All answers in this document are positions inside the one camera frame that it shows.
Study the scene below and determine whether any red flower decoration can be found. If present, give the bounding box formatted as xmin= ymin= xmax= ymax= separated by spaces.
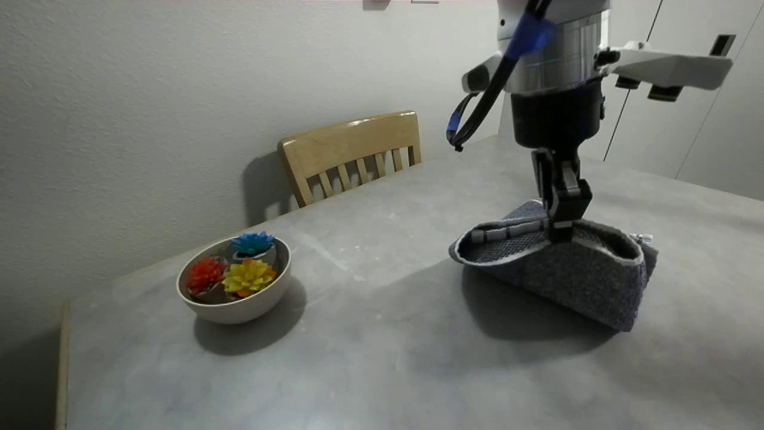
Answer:
xmin=185 ymin=256 xmax=228 ymax=297

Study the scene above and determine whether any beige ceramic bowl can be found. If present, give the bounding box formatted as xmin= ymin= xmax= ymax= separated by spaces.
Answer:
xmin=175 ymin=232 xmax=296 ymax=327

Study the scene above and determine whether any yellow flower decoration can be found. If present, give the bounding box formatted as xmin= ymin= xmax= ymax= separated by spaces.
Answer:
xmin=221 ymin=259 xmax=281 ymax=299

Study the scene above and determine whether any black wall switch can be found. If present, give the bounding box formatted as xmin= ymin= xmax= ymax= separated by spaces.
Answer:
xmin=708 ymin=32 xmax=741 ymax=60

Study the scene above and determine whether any light wooden chair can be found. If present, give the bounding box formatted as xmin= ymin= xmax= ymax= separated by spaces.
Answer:
xmin=278 ymin=109 xmax=426 ymax=210

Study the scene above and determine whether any black arm cable blue wrap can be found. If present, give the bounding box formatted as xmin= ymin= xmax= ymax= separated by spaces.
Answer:
xmin=445 ymin=0 xmax=559 ymax=153

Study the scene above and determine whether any grey blue striped towel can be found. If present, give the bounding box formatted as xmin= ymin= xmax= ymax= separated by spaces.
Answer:
xmin=446 ymin=199 xmax=663 ymax=336

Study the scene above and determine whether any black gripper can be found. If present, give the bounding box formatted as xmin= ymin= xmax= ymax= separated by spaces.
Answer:
xmin=509 ymin=76 xmax=608 ymax=242

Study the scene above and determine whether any blue flower decoration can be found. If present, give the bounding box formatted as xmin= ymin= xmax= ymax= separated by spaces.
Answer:
xmin=233 ymin=231 xmax=278 ymax=259

